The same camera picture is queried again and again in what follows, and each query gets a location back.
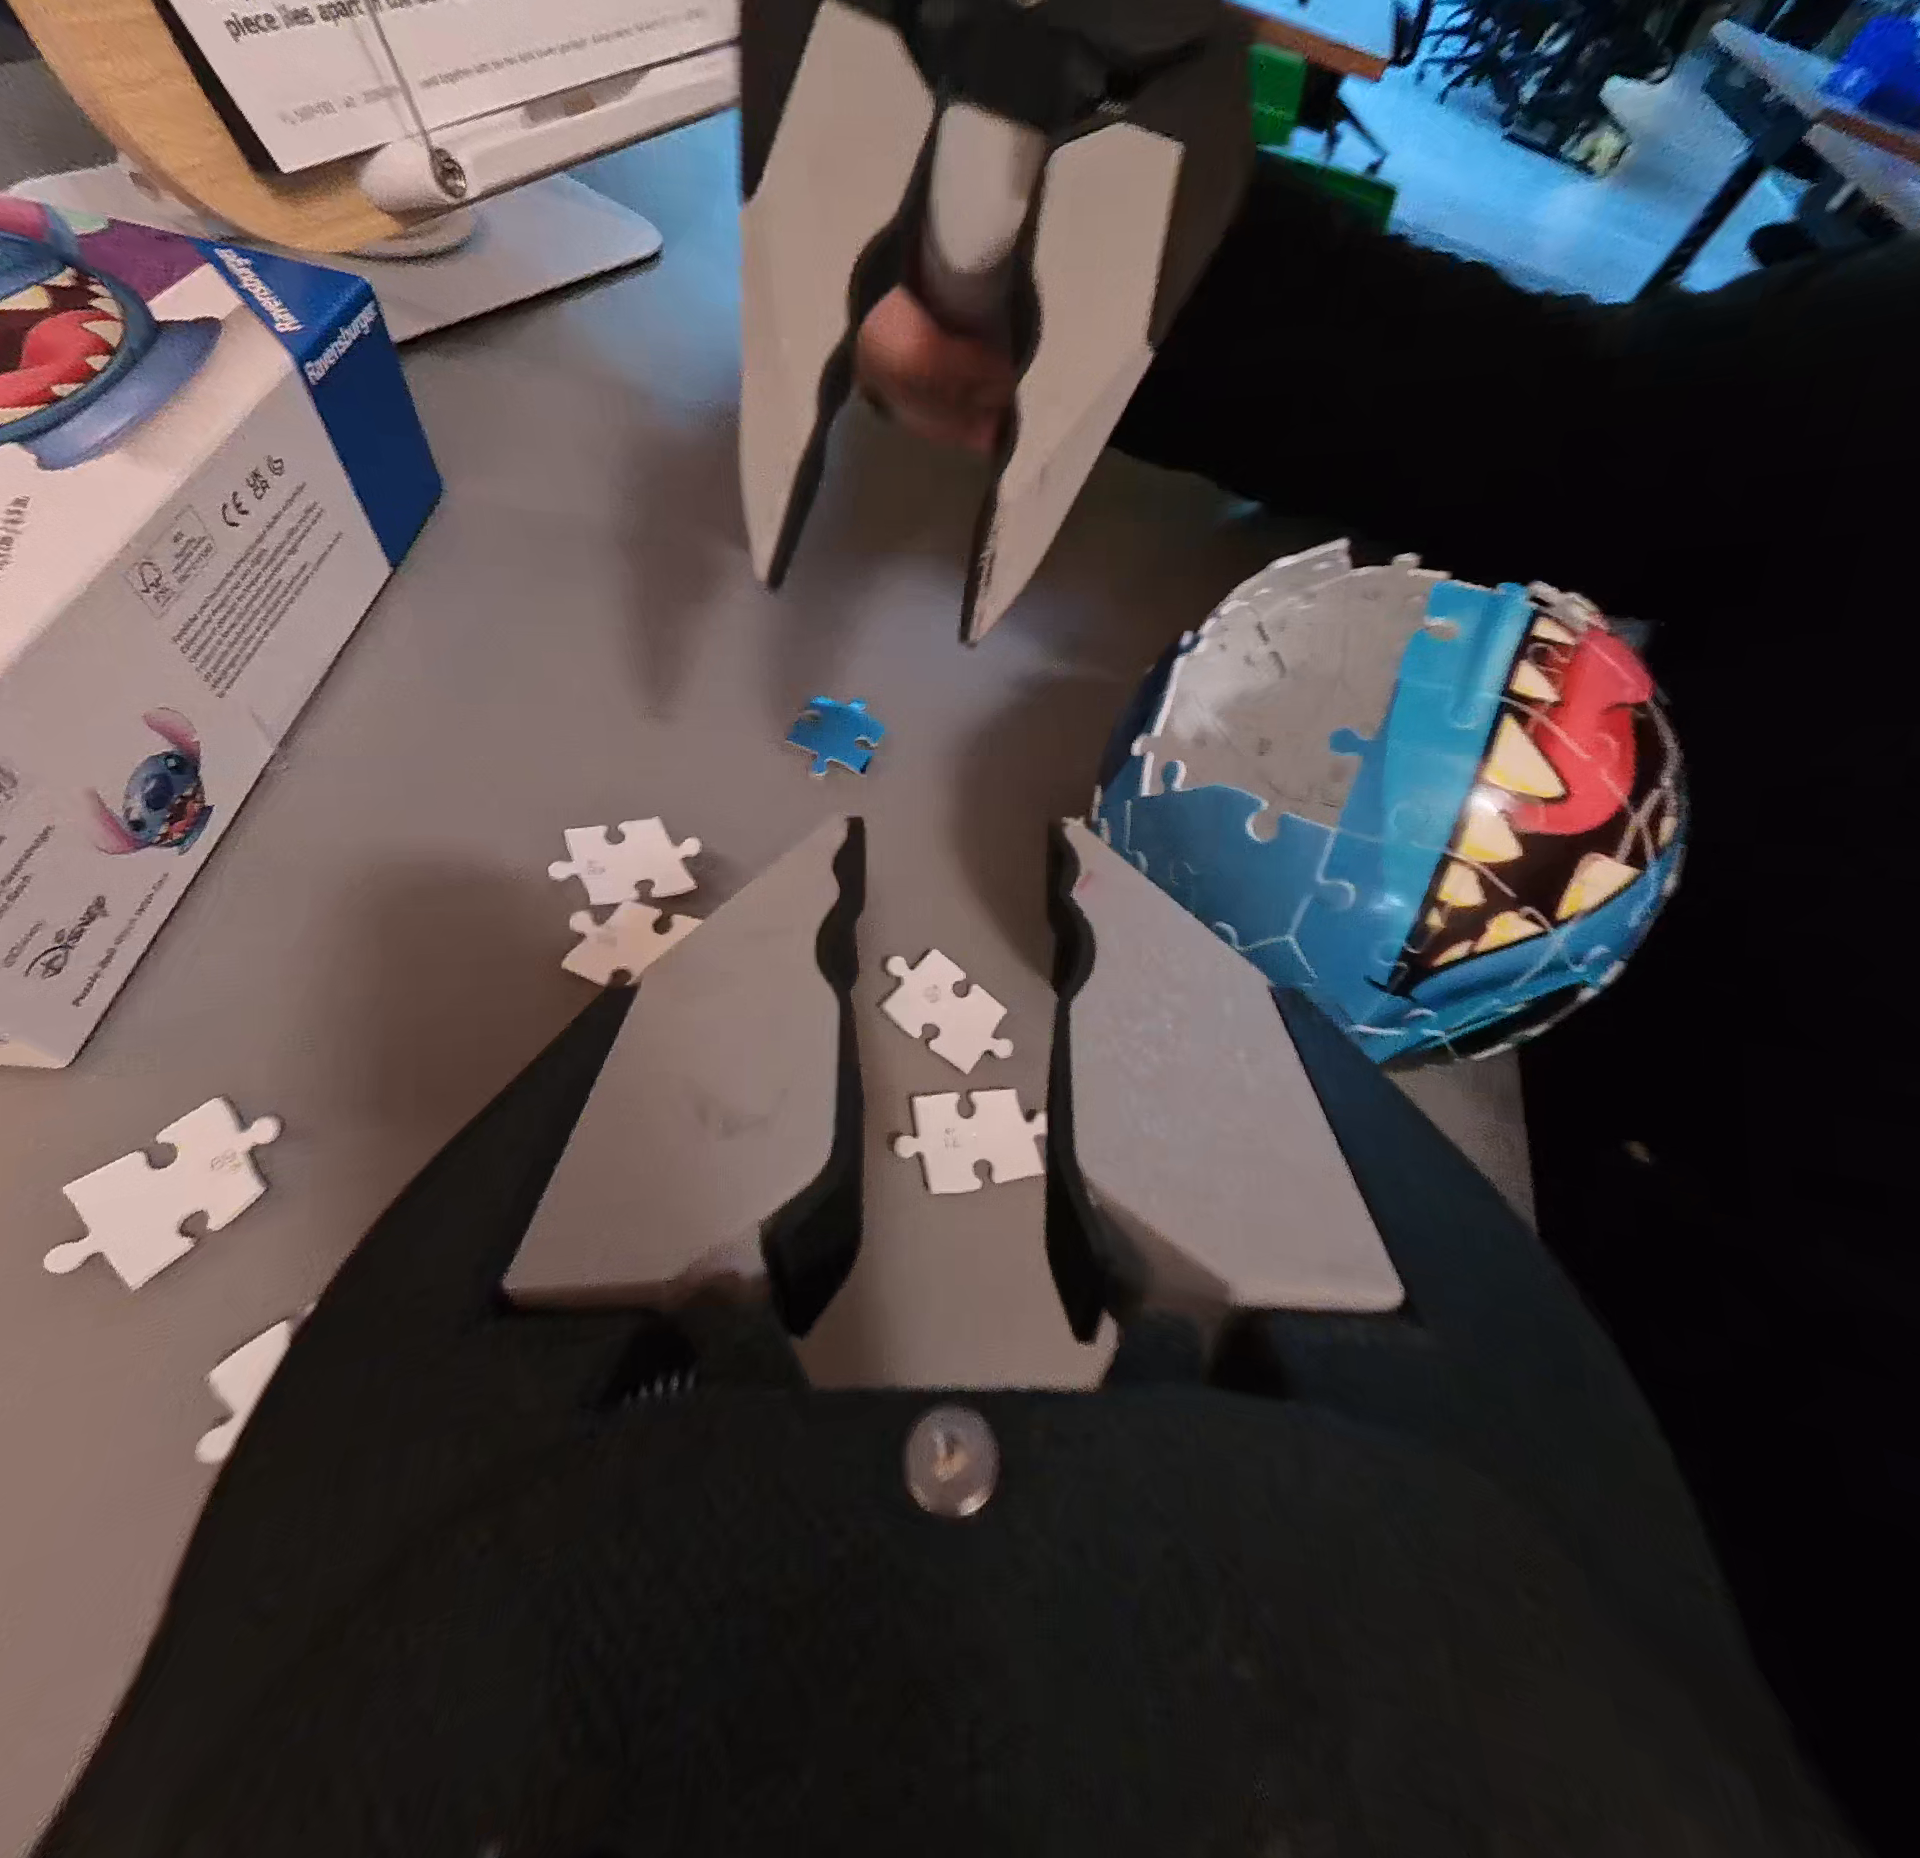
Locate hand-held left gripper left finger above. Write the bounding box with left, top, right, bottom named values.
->
left=501, top=813, right=871, bottom=1343

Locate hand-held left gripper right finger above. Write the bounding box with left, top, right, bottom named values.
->
left=1043, top=821, right=1408, bottom=1346

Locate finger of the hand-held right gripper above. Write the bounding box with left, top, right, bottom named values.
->
left=958, top=105, right=1189, bottom=648
left=738, top=0, right=944, bottom=594

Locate blue puzzle ball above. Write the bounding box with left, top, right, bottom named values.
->
left=1092, top=537, right=1689, bottom=1069

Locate blue puzzle piece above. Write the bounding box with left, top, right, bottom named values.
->
left=782, top=694, right=889, bottom=780

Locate cartoon printed puzzle box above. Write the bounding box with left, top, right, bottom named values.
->
left=0, top=192, right=446, bottom=1073

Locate person's right hand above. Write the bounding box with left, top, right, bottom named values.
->
left=856, top=287, right=1039, bottom=459

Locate green crate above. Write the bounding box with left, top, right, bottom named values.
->
left=1249, top=42, right=1356, bottom=150

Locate black office chair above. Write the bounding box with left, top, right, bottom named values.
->
left=1447, top=0, right=1653, bottom=165

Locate person's black clothed body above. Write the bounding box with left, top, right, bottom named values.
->
left=1514, top=596, right=1920, bottom=1858

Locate instruction sheet on stand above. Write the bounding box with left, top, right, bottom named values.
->
left=0, top=0, right=752, bottom=346

